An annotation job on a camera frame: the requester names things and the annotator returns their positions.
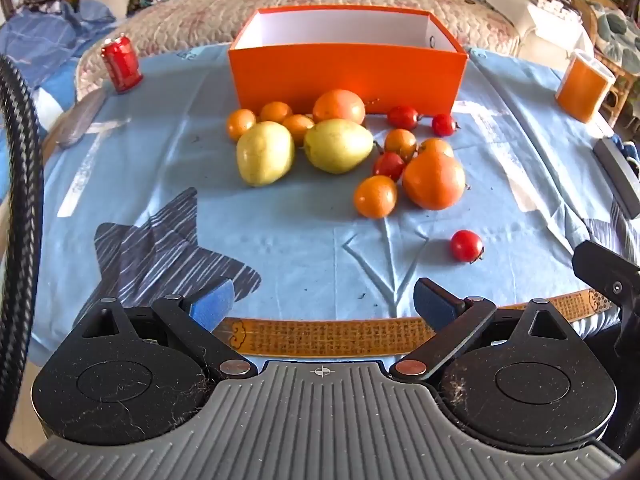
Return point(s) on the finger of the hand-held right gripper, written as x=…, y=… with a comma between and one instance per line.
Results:
x=617, y=285

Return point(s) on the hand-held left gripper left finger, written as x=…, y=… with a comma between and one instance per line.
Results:
x=212, y=307

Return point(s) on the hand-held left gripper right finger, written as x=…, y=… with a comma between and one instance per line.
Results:
x=435, y=304

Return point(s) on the small orange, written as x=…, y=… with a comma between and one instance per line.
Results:
x=375, y=196
x=436, y=146
x=298, y=127
x=240, y=123
x=400, y=142
x=275, y=111

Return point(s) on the large pear-shaped orange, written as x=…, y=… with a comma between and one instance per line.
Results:
x=434, y=180

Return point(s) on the yellow-green pear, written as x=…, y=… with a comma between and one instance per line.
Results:
x=339, y=145
x=264, y=152

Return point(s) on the large round orange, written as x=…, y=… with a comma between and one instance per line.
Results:
x=339, y=107

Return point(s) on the orange cardboard box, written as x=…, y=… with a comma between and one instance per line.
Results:
x=350, y=70

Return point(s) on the small blue object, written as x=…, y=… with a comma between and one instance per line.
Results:
x=625, y=150

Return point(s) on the orange plastic cup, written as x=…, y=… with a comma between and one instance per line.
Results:
x=582, y=87

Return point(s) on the patterned chair cushion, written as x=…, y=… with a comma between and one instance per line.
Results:
x=615, y=30

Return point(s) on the red soda can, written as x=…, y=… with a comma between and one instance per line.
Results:
x=121, y=65

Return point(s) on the row of small white boxes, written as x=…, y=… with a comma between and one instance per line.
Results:
x=560, y=6

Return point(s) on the crumpled blue sheet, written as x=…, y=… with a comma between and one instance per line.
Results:
x=45, y=45

